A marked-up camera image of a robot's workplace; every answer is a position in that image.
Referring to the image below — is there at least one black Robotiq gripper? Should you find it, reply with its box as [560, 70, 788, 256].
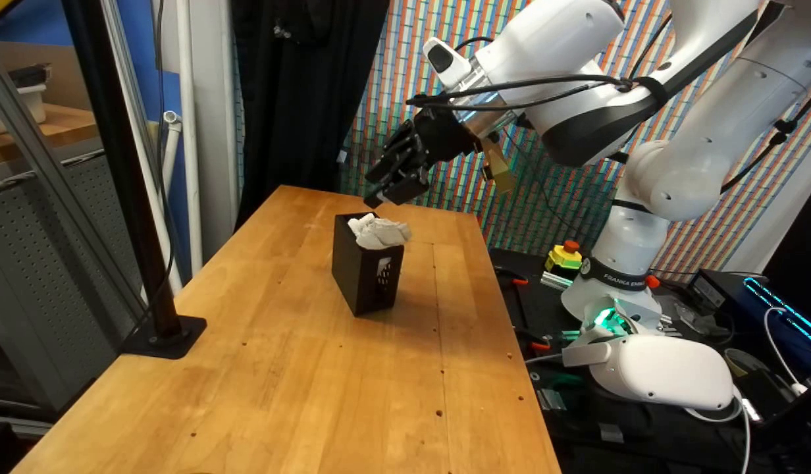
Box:
[361, 102, 484, 211]

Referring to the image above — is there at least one white cloth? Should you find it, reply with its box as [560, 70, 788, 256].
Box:
[344, 211, 413, 253]

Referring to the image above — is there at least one black perforated box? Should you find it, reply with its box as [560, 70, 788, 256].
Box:
[328, 211, 409, 319]

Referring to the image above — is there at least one colourful patterned backdrop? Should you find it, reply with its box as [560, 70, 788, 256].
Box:
[337, 0, 811, 285]

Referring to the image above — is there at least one black curtain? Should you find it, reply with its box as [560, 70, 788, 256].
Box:
[228, 0, 391, 232]

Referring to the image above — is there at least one yellow red emergency stop button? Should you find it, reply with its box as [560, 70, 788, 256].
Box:
[543, 238, 588, 281]

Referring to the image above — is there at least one teal white small device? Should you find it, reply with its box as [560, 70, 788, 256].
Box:
[588, 296, 643, 346]

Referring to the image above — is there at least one black pole stand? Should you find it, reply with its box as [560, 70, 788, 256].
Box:
[57, 0, 208, 361]

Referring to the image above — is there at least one white VR headset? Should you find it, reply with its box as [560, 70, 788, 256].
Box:
[559, 331, 743, 417]

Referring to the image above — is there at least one wooden shelf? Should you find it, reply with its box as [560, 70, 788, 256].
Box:
[0, 101, 101, 170]

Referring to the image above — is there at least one grey perforated metal panel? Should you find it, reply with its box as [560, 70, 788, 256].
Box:
[0, 147, 147, 417]

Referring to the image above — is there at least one blue crate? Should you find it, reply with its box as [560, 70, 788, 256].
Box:
[739, 271, 811, 381]

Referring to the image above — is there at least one olive wrist camera block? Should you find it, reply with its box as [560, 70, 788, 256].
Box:
[482, 130, 522, 198]

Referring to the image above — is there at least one white cable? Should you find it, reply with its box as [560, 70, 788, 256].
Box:
[759, 306, 811, 401]

